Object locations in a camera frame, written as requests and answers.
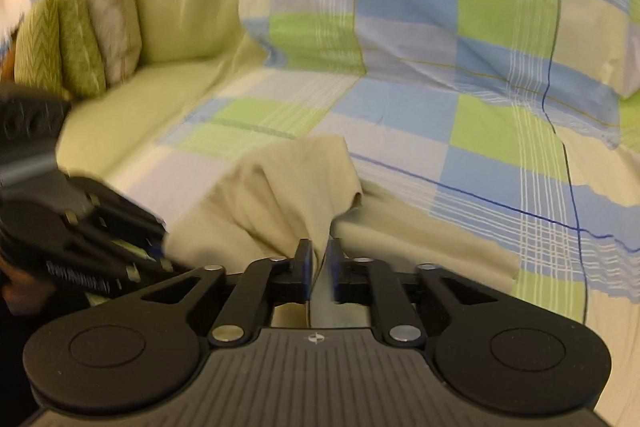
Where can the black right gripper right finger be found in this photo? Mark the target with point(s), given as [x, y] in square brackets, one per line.
[373, 284]

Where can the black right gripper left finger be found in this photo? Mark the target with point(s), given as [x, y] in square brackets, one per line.
[265, 284]

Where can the beige cloth garment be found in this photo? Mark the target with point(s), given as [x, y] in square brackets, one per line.
[310, 189]

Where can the person's left hand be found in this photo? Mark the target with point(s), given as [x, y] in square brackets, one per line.
[24, 294]

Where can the green patterned pillow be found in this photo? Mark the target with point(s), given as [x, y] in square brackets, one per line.
[82, 65]

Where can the green chevron pillow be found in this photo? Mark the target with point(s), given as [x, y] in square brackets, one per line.
[38, 60]

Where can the beige patterned pillow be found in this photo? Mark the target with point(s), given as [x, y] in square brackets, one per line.
[118, 34]

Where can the plaid blue green bedsheet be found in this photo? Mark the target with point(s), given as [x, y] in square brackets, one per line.
[517, 120]

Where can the light green sofa cover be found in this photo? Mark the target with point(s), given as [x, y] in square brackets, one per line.
[190, 49]

